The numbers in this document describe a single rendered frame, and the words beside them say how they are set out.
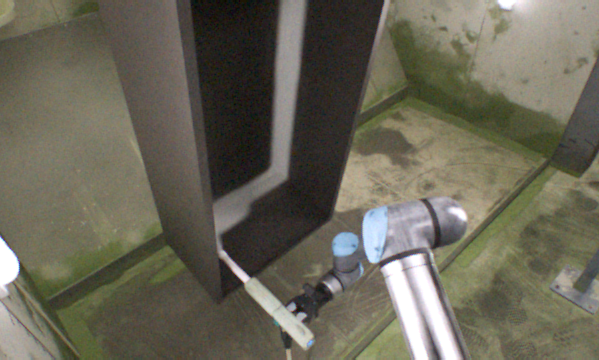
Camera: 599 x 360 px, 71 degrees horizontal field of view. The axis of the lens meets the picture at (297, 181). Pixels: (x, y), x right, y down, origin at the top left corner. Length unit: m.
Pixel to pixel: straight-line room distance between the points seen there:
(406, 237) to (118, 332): 1.59
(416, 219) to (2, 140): 1.84
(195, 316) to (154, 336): 0.20
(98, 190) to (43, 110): 0.44
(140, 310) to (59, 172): 0.75
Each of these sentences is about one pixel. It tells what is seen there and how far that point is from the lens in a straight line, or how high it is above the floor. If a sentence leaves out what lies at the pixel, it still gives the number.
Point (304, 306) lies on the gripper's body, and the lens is 1.48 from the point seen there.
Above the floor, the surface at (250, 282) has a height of 0.57.
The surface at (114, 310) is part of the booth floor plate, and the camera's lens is 2.27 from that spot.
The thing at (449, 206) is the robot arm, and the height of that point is 1.12.
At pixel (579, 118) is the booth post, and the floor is 0.38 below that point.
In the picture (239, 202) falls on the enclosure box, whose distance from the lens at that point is 1.84.
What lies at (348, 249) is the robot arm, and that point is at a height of 0.66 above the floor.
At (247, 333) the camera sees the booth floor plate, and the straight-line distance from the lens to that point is 2.01.
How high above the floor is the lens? 1.79
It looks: 42 degrees down
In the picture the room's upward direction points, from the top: 4 degrees counter-clockwise
